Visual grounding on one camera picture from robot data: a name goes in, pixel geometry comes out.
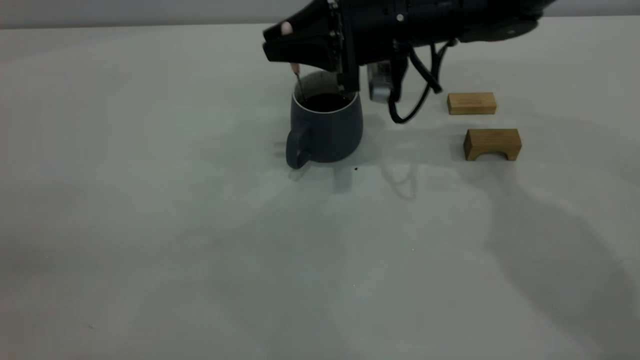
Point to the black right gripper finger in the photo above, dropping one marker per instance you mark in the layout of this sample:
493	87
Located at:
310	52
312	20

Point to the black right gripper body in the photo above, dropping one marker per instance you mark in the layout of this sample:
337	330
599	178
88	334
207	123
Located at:
390	30

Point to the dark grey ceramic mug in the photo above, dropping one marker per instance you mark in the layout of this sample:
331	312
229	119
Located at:
325	135

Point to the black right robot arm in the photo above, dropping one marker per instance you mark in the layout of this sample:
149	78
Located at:
500	17

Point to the flat rectangular wooden block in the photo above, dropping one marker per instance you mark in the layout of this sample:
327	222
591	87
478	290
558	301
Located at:
471	103

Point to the arched wooden block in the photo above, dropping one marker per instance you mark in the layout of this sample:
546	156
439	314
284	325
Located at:
492	139

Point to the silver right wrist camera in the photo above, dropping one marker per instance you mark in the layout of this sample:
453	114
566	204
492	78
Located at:
380	82

